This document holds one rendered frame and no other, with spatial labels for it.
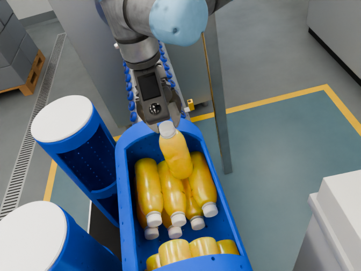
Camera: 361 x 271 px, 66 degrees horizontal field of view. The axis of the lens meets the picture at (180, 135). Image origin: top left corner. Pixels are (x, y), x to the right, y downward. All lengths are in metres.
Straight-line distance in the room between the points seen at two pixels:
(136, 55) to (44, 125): 0.85
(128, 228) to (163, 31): 0.43
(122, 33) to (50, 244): 0.66
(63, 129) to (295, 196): 1.49
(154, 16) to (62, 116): 0.95
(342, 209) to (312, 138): 1.74
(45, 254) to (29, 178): 1.88
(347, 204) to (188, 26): 0.43
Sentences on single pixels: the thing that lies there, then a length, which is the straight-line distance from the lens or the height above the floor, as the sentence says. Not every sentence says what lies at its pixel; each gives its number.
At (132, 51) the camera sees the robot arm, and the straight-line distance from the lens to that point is 0.52.
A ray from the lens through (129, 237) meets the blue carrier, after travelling 0.65.
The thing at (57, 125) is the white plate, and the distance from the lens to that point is 1.27.
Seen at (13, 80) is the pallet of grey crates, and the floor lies 0.22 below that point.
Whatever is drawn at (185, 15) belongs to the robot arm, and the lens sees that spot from 0.40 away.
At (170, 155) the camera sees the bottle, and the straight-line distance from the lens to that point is 0.71.
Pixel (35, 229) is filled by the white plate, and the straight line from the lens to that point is 1.01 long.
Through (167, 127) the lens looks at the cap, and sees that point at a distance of 0.67.
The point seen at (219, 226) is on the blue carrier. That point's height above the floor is 1.01.
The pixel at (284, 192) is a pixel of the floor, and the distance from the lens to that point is 2.03.
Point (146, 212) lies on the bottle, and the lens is 0.76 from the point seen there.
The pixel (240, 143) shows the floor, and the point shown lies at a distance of 2.25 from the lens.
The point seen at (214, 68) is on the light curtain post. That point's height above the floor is 0.94.
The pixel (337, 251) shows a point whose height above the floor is 1.14.
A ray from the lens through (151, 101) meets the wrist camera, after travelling 0.53.
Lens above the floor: 1.76
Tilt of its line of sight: 47 degrees down
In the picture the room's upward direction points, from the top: 17 degrees counter-clockwise
